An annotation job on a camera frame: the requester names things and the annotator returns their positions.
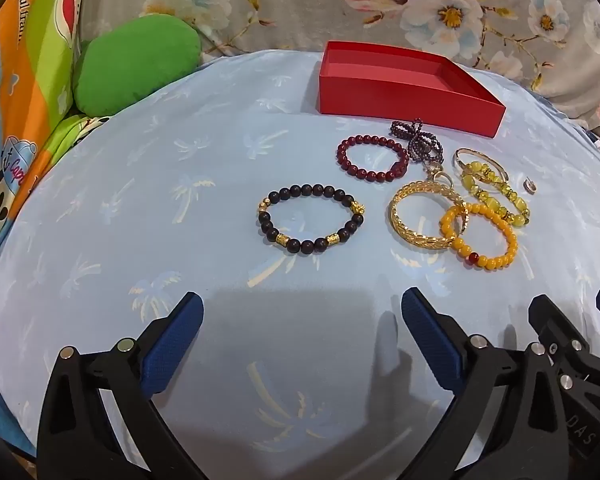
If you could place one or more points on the green pillow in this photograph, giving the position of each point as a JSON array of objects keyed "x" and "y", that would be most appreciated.
[{"x": 135, "y": 65}]

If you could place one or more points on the red cardboard box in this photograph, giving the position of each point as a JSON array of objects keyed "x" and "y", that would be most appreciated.
[{"x": 410, "y": 92}]

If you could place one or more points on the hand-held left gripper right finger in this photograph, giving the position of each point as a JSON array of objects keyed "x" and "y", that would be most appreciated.
[{"x": 432, "y": 340}]

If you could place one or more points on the wide gold bangle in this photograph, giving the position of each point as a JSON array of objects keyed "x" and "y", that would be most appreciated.
[{"x": 397, "y": 220}]

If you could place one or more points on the thin gold bangle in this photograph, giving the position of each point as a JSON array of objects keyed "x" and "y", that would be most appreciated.
[{"x": 497, "y": 167}]

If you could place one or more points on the gold hoop earring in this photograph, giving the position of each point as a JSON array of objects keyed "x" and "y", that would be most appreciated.
[{"x": 530, "y": 185}]

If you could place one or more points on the grey floral bed sheet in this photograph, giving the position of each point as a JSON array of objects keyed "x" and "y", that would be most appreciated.
[{"x": 290, "y": 0}]

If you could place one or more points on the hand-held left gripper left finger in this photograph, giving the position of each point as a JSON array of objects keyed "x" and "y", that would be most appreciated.
[{"x": 175, "y": 340}]

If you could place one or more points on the colourful cartoon blanket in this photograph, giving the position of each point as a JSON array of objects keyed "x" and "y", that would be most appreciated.
[{"x": 25, "y": 85}]

